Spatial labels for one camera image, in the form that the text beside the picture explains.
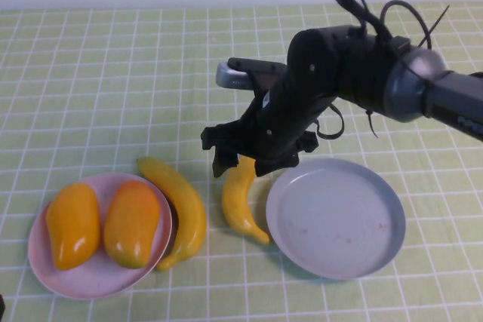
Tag yellow mango with orange blush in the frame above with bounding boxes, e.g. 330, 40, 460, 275
103, 180, 160, 269

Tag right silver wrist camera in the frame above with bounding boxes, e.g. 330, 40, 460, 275
216, 57, 285, 91

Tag green checkered tablecloth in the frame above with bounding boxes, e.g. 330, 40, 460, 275
0, 2, 483, 322

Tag plain yellow mango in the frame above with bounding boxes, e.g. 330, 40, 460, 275
45, 182, 101, 271

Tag pink round plate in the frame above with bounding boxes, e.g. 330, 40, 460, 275
28, 173, 174, 301

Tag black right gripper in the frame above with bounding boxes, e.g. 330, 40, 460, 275
201, 90, 330, 179

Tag yellow banana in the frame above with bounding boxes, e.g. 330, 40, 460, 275
136, 156, 208, 272
221, 155, 272, 244

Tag grey-blue round plate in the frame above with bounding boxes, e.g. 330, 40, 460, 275
265, 158, 407, 281

